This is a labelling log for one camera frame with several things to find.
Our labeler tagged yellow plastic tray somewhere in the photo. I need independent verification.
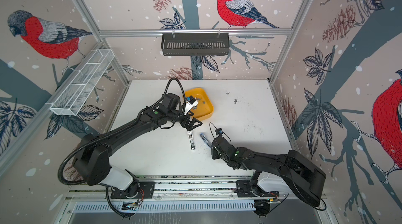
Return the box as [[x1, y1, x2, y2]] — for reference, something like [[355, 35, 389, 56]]
[[185, 87, 214, 121]]

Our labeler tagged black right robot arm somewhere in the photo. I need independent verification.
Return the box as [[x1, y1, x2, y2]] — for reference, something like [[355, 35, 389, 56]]
[[211, 136, 326, 207]]

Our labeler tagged white wire mesh shelf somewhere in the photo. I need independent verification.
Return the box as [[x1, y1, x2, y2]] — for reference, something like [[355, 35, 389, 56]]
[[50, 49, 115, 116]]

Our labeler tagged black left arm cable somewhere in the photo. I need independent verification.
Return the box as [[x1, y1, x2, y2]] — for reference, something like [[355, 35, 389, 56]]
[[57, 77, 186, 185]]

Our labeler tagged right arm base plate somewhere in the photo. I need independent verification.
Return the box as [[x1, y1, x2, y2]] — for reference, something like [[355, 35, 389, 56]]
[[234, 171, 280, 198]]

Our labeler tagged aluminium mounting rail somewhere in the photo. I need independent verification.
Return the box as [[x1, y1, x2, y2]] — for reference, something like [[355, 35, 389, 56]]
[[73, 178, 306, 216]]

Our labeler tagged black wire basket shelf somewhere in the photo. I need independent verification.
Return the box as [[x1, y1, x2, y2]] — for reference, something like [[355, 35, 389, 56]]
[[161, 33, 230, 56]]

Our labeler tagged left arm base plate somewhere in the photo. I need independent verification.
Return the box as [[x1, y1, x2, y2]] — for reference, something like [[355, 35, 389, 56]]
[[111, 182, 156, 199]]

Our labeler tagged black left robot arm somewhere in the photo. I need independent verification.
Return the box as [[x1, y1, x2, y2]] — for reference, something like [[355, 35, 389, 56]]
[[73, 93, 202, 190]]

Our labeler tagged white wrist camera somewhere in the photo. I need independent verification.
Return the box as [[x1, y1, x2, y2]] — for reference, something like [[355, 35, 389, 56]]
[[184, 96, 198, 115], [215, 128, 224, 137]]

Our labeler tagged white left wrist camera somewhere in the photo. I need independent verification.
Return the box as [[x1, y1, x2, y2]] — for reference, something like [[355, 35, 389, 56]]
[[184, 96, 198, 115]]

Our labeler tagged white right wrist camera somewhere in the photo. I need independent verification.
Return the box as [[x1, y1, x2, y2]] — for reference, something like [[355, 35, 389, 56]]
[[215, 128, 224, 137]]

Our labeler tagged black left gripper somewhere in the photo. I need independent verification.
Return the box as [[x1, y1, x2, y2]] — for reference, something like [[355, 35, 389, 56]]
[[167, 109, 204, 130]]

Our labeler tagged white stapler top part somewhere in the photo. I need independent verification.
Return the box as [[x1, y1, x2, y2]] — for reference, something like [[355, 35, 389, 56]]
[[187, 131, 196, 151]]

